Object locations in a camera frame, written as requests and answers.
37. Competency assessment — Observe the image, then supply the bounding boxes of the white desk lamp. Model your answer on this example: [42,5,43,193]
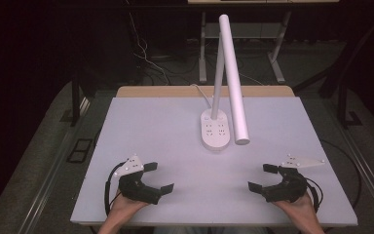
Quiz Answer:
[200,14,251,151]

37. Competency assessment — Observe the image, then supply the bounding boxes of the white lamp cable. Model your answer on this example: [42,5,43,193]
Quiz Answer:
[190,83,213,110]

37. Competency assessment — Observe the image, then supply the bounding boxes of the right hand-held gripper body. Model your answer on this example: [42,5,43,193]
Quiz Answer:
[261,153,326,204]

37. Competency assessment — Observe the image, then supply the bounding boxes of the black metal stand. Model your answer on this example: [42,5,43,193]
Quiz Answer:
[59,72,83,128]
[291,13,374,130]

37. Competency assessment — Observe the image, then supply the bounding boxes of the aluminium floor rail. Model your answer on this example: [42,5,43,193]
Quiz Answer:
[15,97,92,234]
[320,97,374,225]

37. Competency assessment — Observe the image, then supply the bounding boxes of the white floor cables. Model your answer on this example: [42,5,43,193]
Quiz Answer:
[123,0,171,86]

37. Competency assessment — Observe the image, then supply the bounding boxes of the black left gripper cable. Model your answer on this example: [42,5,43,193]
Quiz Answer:
[103,161,129,217]

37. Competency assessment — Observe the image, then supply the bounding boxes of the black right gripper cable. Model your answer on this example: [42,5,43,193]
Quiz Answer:
[304,176,324,215]

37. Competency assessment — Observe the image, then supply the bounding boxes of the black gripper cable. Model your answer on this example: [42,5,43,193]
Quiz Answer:
[103,161,129,217]
[304,176,324,215]

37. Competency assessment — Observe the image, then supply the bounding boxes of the long black floor cable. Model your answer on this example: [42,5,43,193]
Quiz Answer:
[318,138,363,210]

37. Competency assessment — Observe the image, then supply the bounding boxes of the person's right hand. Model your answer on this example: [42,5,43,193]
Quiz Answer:
[272,192,317,217]

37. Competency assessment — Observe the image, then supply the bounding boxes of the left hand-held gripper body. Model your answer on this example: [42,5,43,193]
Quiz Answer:
[113,154,162,206]

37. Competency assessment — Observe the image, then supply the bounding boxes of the black floor frame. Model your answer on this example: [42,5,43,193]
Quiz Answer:
[65,137,94,164]

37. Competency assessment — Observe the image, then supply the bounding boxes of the person's left hand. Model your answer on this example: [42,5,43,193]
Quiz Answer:
[109,192,149,217]

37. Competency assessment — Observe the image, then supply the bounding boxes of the grey metal desk frame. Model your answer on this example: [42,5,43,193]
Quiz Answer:
[198,11,292,85]

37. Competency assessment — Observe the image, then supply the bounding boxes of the white table mat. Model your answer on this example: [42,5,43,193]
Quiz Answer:
[70,96,359,228]

